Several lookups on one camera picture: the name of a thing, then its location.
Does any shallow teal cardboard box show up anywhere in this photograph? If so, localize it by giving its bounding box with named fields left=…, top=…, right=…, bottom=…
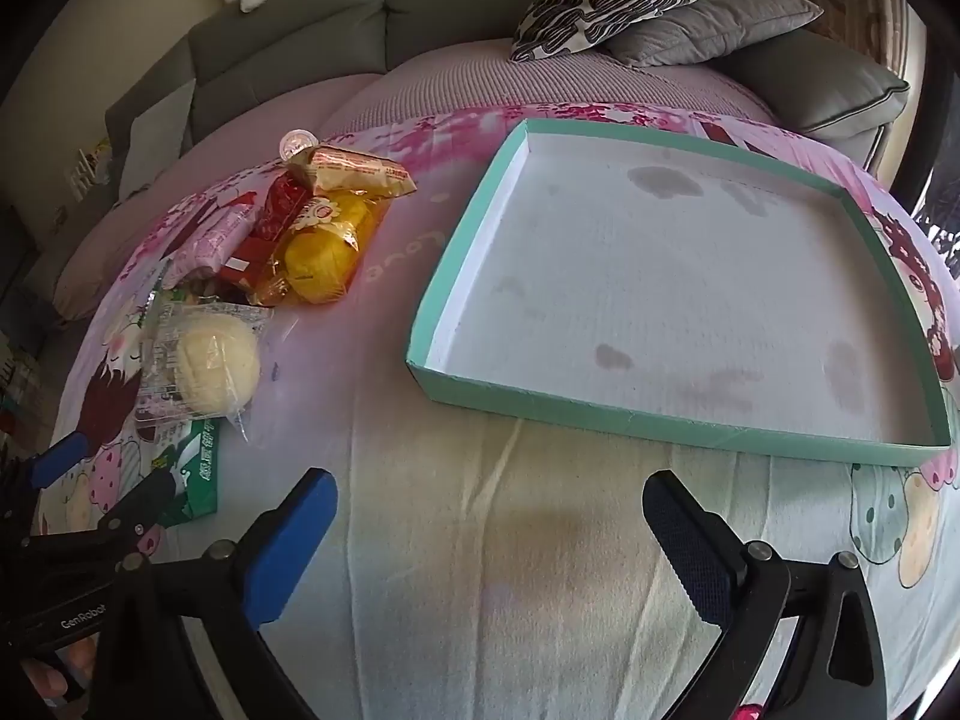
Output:
left=405, top=118, right=953, bottom=468

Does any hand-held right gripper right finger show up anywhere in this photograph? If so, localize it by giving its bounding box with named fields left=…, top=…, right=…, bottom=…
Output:
left=642, top=469, right=890, bottom=720

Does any light grey cushion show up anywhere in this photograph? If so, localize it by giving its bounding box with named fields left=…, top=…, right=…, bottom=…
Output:
left=105, top=79, right=197, bottom=200

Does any yellow cake packet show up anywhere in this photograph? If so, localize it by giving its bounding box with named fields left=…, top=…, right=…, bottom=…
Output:
left=251, top=191, right=387, bottom=308

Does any pink cartoon printed blanket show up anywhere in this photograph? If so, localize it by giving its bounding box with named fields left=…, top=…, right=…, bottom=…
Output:
left=45, top=101, right=960, bottom=720

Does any colourful clutter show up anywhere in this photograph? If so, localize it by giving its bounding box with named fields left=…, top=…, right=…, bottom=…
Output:
left=0, top=345, right=46, bottom=421

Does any small jelly cup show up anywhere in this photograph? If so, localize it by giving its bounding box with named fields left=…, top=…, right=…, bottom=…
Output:
left=280, top=129, right=322, bottom=164

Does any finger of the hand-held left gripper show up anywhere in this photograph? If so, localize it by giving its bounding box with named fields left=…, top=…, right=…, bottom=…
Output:
left=97, top=469, right=188, bottom=542
left=30, top=431, right=88, bottom=488

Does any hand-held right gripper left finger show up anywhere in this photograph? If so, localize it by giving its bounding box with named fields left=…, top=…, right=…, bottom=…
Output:
left=94, top=467, right=338, bottom=720

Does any pink sofa seat cushion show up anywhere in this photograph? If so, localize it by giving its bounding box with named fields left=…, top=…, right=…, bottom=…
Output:
left=52, top=71, right=391, bottom=301
left=322, top=37, right=781, bottom=137

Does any gold and red snack packet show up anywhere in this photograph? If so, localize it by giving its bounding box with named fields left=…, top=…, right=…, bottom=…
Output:
left=289, top=144, right=417, bottom=200

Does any green snack packet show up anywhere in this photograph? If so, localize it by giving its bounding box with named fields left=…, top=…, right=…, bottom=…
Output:
left=146, top=289, right=226, bottom=530

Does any grey pillow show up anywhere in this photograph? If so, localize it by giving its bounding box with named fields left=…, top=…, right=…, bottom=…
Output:
left=604, top=0, right=824, bottom=68

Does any pink snack packet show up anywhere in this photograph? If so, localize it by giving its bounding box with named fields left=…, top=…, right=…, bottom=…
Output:
left=169, top=206, right=263, bottom=278

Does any clear-wrapped white bun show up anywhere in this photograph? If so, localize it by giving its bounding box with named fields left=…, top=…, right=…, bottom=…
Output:
left=135, top=300, right=272, bottom=443

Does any white and yellow box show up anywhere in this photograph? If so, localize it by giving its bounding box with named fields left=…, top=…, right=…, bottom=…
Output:
left=67, top=139, right=117, bottom=200

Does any person's left hand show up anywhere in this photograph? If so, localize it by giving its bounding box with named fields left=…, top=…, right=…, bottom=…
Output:
left=19, top=656, right=98, bottom=710

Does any black and white patterned cloth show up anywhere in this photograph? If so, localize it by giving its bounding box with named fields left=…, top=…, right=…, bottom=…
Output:
left=915, top=195, right=960, bottom=271

